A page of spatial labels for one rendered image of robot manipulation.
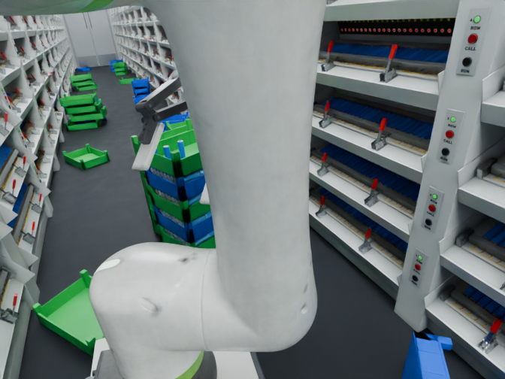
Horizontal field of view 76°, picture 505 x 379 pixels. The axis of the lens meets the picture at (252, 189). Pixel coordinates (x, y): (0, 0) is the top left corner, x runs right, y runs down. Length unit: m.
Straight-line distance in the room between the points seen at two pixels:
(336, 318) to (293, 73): 1.02
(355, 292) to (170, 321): 0.93
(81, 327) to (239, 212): 1.08
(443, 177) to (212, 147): 0.73
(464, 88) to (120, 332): 0.78
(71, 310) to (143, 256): 0.95
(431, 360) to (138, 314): 0.66
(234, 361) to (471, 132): 0.67
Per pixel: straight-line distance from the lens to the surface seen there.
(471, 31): 0.83
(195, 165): 0.99
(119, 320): 0.43
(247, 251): 0.31
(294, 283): 0.36
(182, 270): 0.41
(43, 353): 1.30
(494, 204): 0.86
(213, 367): 0.60
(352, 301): 1.23
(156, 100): 0.47
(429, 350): 0.91
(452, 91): 0.86
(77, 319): 1.34
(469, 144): 0.85
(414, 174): 0.97
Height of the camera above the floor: 0.89
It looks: 28 degrees down
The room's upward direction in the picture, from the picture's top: 4 degrees counter-clockwise
